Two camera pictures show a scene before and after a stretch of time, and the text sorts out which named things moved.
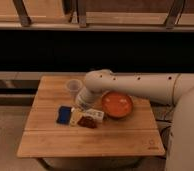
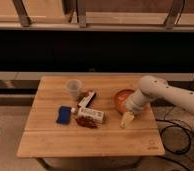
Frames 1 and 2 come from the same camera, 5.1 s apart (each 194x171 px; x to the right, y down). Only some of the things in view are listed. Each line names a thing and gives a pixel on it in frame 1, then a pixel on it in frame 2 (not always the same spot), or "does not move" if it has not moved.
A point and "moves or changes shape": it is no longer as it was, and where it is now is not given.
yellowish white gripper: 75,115 → 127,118
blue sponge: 63,116 does not move
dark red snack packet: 87,122 does not move
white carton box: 97,115 does not move
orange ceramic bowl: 117,104 moves or changes shape
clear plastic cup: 73,85 does not move
